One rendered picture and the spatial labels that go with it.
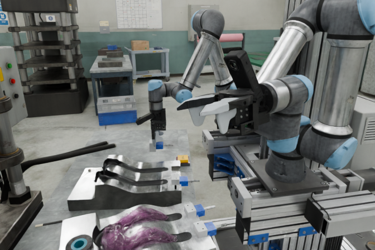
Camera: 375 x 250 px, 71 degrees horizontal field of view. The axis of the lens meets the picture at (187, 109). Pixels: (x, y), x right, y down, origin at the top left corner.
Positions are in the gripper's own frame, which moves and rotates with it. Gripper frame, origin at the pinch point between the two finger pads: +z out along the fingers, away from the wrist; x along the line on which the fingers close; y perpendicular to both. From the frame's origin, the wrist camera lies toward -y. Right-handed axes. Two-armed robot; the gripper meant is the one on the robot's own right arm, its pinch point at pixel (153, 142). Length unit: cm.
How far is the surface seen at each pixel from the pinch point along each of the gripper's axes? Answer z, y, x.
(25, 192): 12, -59, -26
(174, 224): 9, 11, -53
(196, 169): 95, 35, 123
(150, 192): 6.5, 0.9, -36.0
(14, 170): -1, -61, -27
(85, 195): 8.9, -28.8, -33.0
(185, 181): 4.9, 16.4, -31.3
